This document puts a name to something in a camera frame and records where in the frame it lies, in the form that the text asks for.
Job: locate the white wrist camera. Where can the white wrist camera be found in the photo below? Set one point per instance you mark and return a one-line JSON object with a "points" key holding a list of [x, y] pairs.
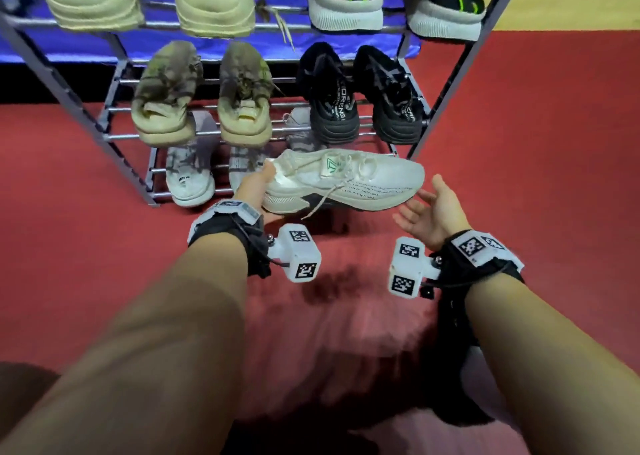
{"points": [[410, 270], [300, 255]]}

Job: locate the person's white right sock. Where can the person's white right sock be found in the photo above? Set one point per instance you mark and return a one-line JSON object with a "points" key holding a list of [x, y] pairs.
{"points": [[482, 384]]}

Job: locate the grey striped sneaker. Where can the grey striped sneaker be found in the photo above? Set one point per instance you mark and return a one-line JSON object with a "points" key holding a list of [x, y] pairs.
{"points": [[190, 180], [245, 167]]}

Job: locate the cream-soled sneaker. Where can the cream-soled sneaker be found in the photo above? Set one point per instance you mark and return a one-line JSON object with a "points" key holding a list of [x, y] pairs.
{"points": [[210, 5]]}

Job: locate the person's left forearm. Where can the person's left forearm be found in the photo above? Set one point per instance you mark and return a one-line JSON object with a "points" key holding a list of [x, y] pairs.
{"points": [[150, 350]]}

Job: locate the cream chunky sneaker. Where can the cream chunky sneaker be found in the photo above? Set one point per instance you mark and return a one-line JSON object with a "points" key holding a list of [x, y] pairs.
{"points": [[165, 105], [245, 110]]}

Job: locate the person's black right shoe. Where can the person's black right shoe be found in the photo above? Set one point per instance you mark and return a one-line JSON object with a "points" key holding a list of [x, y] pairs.
{"points": [[450, 320]]}

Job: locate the blue printed banner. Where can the blue printed banner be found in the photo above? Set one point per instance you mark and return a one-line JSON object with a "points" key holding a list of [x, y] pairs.
{"points": [[165, 45]]}

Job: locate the black grey mesh sneaker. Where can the black grey mesh sneaker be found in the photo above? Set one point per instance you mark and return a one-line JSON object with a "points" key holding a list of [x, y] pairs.
{"points": [[395, 110], [330, 105]]}

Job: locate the grey metal shoe rack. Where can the grey metal shoe rack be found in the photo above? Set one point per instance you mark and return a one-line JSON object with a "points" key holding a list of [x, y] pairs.
{"points": [[65, 95]]}

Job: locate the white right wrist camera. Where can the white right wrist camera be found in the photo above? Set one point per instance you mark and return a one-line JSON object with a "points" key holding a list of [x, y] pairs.
{"points": [[410, 270]]}

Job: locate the black marker wristband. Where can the black marker wristband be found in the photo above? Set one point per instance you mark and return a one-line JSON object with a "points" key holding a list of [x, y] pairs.
{"points": [[220, 227], [480, 260]]}

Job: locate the person's black trousers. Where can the person's black trousers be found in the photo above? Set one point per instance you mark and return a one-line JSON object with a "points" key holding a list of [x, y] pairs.
{"points": [[300, 439]]}

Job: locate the black marker right wristband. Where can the black marker right wristband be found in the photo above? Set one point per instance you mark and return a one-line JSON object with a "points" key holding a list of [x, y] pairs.
{"points": [[480, 260]]}

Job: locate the pastel iridescent sneaker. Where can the pastel iridescent sneaker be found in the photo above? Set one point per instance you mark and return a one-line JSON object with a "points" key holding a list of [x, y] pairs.
{"points": [[90, 0]]}

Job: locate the person's left hand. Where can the person's left hand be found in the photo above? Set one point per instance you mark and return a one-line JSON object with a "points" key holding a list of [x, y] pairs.
{"points": [[252, 192]]}

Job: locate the white knit sneaker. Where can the white knit sneaker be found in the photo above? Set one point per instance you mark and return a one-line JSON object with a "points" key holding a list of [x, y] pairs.
{"points": [[370, 180], [302, 130]]}

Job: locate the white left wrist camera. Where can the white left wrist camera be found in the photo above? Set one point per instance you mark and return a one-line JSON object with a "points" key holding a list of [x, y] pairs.
{"points": [[300, 255]]}

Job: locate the person's right hand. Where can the person's right hand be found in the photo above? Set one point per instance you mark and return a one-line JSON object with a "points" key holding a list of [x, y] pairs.
{"points": [[440, 220]]}

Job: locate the person's left leg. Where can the person's left leg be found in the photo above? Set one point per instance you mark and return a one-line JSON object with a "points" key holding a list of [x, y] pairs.
{"points": [[25, 389]]}

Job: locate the black marker left wristband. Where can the black marker left wristband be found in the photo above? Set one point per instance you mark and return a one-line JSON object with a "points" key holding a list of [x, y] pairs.
{"points": [[220, 227]]}

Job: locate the person's right forearm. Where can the person's right forearm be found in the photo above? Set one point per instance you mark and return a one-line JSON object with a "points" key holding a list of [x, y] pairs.
{"points": [[550, 360]]}

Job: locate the black green-striped sneaker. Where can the black green-striped sneaker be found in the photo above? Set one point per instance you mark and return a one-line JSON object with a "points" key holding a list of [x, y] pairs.
{"points": [[345, 10], [445, 15]]}

